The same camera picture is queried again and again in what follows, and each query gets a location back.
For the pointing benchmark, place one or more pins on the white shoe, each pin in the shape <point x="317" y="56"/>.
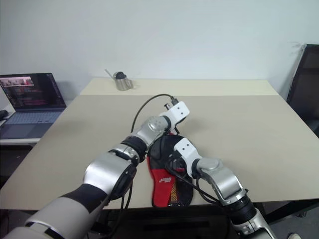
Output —
<point x="295" y="236"/>

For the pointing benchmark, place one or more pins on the black and red paddle case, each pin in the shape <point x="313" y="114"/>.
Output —
<point x="163" y="184"/>

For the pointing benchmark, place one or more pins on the metal watering can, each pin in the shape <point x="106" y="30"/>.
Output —
<point x="122" y="83"/>

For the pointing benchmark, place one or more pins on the open grey laptop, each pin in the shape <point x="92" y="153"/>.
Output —
<point x="30" y="109"/>

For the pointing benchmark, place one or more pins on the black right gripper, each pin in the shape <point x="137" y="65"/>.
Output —
<point x="178" y="161"/>

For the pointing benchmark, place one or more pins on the black chair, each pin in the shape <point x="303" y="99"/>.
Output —
<point x="306" y="87"/>

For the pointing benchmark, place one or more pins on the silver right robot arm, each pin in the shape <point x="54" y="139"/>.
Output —
<point x="224" y="179"/>

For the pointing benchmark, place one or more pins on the small black device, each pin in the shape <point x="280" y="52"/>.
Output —
<point x="3" y="114"/>

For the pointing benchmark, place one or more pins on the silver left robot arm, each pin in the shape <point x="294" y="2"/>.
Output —
<point x="107" y="171"/>

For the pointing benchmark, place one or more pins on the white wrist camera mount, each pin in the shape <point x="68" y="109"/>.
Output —
<point x="187" y="150"/>
<point x="178" y="112"/>

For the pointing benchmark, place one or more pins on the black metal table frame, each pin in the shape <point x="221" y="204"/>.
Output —
<point x="174" y="222"/>

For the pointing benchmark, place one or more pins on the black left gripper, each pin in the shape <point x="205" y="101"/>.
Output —
<point x="177" y="125"/>

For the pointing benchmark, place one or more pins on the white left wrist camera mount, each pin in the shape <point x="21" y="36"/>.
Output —
<point x="178" y="112"/>

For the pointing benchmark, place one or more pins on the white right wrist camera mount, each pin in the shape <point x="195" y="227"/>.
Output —
<point x="187" y="150"/>

